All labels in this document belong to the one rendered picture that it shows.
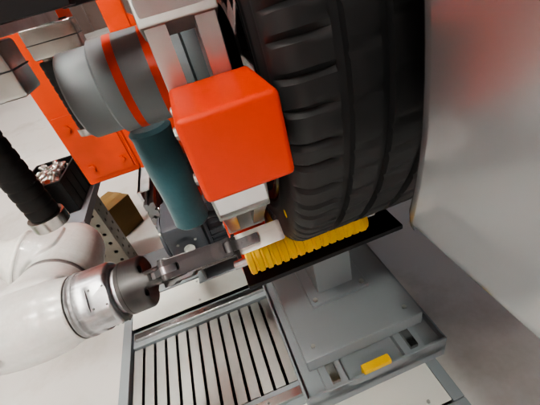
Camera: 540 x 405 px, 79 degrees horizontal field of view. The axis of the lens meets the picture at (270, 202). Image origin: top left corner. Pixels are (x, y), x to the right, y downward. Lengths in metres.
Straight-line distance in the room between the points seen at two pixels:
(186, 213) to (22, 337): 0.41
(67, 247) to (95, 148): 0.52
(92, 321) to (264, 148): 0.34
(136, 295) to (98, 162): 0.70
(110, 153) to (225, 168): 0.87
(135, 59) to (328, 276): 0.64
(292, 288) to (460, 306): 0.53
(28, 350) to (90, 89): 0.34
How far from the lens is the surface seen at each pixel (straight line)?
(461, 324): 1.16
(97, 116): 0.55
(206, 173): 0.24
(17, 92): 0.41
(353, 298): 0.90
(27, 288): 0.54
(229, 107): 0.23
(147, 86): 0.52
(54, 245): 0.63
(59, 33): 0.74
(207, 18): 0.31
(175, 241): 1.01
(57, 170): 1.25
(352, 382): 0.86
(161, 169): 0.72
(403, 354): 0.90
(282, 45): 0.27
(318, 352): 0.83
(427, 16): 0.22
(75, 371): 1.41
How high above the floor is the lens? 0.95
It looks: 36 degrees down
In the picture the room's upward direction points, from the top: 16 degrees counter-clockwise
